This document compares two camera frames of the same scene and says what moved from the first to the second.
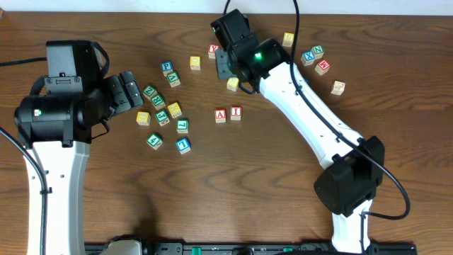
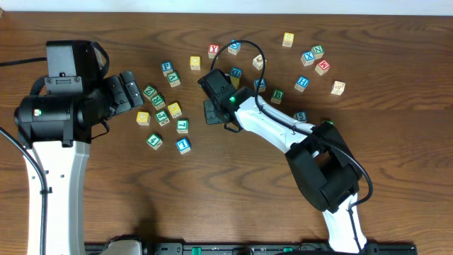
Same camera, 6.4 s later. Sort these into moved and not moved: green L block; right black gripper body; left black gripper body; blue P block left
Moved: right black gripper body
Not moved: blue P block left; left black gripper body; green L block
